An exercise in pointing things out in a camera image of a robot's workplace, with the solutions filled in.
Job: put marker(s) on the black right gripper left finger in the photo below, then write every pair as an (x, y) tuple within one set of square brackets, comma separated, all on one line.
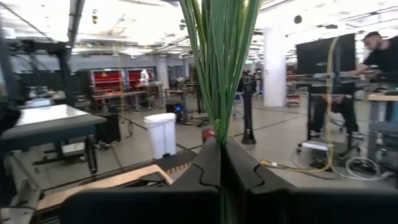
[(186, 202)]

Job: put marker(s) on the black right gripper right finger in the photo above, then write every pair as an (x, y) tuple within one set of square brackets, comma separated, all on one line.
[(264, 202)]

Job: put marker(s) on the purple artificial flower bunch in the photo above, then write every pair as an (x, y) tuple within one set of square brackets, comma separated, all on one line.
[(220, 77)]

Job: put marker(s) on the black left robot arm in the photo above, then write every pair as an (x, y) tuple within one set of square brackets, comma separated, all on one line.
[(7, 119)]

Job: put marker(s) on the black mat orange toothed edge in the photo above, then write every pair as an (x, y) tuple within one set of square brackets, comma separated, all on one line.
[(174, 161)]

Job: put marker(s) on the white step trash bin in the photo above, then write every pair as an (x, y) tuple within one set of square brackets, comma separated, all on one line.
[(160, 137)]

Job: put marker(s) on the black computer blue light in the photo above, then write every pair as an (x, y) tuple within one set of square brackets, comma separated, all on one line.
[(172, 109)]

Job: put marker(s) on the wooden table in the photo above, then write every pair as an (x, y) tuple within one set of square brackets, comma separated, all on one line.
[(93, 186)]

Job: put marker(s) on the black equipment case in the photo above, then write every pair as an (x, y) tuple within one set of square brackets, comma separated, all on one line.
[(107, 129)]

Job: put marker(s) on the person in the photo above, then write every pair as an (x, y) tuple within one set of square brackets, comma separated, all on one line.
[(342, 109), (387, 59)]

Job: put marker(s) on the wooden workbench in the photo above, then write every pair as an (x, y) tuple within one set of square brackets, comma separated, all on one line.
[(118, 95)]

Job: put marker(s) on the white building column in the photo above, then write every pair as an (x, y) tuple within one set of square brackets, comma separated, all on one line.
[(274, 68), (162, 73)]

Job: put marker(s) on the red shelving cabinet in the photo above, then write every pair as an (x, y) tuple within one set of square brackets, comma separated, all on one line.
[(107, 81), (135, 77)]

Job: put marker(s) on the black monitor on stand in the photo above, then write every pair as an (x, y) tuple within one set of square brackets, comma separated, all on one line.
[(314, 56)]

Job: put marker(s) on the grey table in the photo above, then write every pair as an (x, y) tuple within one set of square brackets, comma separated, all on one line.
[(46, 130)]

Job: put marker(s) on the wooden desk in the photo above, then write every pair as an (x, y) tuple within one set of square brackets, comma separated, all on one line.
[(382, 97)]

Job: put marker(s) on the black floor post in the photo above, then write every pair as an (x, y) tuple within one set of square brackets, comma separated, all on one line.
[(247, 112)]

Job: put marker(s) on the black metal gantry frame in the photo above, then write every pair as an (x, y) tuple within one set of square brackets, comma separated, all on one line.
[(63, 71)]

